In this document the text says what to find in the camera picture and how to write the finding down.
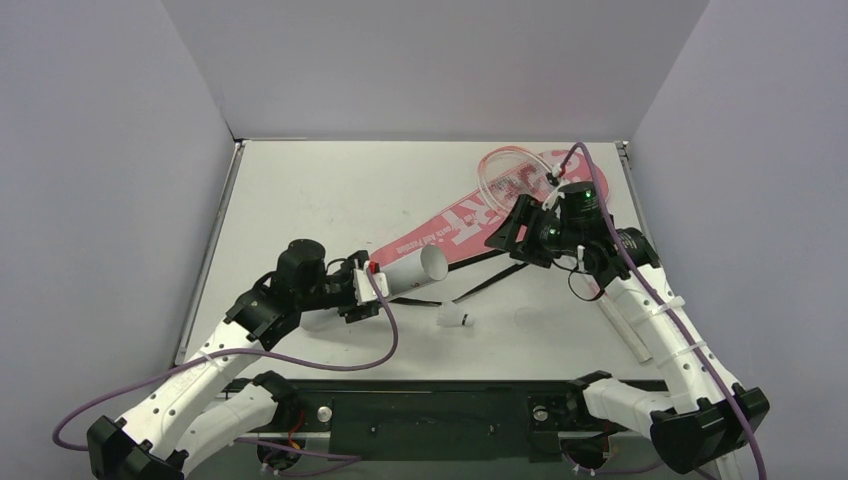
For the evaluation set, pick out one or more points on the white plastic shuttlecock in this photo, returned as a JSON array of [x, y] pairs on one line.
[[451, 315]]

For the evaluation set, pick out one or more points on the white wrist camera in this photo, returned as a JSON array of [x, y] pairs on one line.
[[369, 283], [551, 200]]

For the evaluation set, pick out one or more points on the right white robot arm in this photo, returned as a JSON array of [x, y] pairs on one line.
[[706, 414]]

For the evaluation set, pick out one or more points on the aluminium frame rail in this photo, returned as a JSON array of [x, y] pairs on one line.
[[560, 433]]

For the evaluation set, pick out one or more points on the clear tube lid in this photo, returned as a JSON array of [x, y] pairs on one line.
[[528, 319]]

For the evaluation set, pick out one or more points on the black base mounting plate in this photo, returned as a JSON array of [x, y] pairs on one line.
[[400, 420]]

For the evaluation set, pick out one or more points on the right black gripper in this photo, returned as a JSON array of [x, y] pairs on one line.
[[523, 232]]

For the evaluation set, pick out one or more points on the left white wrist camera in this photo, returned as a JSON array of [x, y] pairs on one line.
[[369, 283]]

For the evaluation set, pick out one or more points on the pink racket cover bag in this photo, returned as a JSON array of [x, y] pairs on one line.
[[464, 225]]

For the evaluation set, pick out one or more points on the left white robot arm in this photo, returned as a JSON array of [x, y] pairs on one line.
[[175, 428]]

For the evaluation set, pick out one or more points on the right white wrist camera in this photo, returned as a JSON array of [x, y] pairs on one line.
[[551, 200]]

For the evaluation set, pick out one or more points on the pink badminton racket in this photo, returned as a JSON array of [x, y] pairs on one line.
[[585, 239]]

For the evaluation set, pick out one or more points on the white shuttlecock tube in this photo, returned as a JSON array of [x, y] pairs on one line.
[[413, 271]]

